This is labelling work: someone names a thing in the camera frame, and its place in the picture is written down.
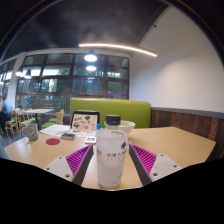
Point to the wooden chairs with green seats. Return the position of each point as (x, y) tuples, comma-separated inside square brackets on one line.
[(25, 122)]

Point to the green upholstered bench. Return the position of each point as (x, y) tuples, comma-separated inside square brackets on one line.
[(133, 111)]

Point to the small dark flat box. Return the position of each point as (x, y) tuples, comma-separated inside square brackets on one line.
[(68, 136)]

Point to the small blue-capped white bottle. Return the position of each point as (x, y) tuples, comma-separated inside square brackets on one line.
[(98, 126)]

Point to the clear black-capped water bottle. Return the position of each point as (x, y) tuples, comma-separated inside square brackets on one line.
[(111, 156)]

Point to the light wooden dining table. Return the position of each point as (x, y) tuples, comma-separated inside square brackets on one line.
[(38, 111)]

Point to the round pendant ceiling lights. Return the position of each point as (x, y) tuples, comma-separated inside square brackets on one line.
[(90, 57)]

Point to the white footed bowl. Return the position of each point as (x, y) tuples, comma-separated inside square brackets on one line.
[(130, 126)]

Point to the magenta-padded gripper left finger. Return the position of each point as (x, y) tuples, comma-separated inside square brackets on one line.
[(63, 166)]

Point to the green speckled white mug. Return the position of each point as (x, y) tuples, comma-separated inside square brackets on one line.
[(31, 132)]

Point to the flat round red coaster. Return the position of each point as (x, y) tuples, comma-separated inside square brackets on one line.
[(53, 141)]

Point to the long linear ceiling light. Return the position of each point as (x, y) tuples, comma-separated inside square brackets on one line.
[(116, 46)]

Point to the person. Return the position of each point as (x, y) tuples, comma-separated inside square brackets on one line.
[(5, 111)]

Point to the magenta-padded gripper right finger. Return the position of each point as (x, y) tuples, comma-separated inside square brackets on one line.
[(160, 166)]

